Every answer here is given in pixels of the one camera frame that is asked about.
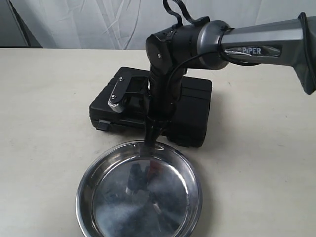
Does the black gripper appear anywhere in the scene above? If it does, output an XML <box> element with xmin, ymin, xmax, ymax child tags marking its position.
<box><xmin>144</xmin><ymin>68</ymin><xmax>187</xmax><ymax>147</ymax></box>

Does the black plastic tool case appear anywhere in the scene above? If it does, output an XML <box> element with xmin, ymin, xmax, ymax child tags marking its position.
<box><xmin>89</xmin><ymin>67</ymin><xmax>212</xmax><ymax>148</ymax></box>

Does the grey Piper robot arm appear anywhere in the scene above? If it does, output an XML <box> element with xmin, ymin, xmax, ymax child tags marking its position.
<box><xmin>145</xmin><ymin>13</ymin><xmax>316</xmax><ymax>147</ymax></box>

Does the round steel tray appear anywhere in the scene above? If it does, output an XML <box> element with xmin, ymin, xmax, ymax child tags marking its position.
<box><xmin>76</xmin><ymin>140</ymin><xmax>202</xmax><ymax>237</ymax></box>

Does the white backdrop curtain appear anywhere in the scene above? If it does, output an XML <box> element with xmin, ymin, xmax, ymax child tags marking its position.
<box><xmin>12</xmin><ymin>0</ymin><xmax>316</xmax><ymax>50</ymax></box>

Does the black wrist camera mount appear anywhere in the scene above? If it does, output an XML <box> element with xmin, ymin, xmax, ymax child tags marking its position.
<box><xmin>108</xmin><ymin>74</ymin><xmax>148</xmax><ymax>113</ymax></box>

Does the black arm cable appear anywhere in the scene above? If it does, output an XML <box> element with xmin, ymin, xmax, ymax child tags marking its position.
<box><xmin>162</xmin><ymin>0</ymin><xmax>209</xmax><ymax>27</ymax></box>

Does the dark vertical frame post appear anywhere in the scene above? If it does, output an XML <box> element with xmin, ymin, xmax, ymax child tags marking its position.
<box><xmin>7</xmin><ymin>0</ymin><xmax>42</xmax><ymax>48</ymax></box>

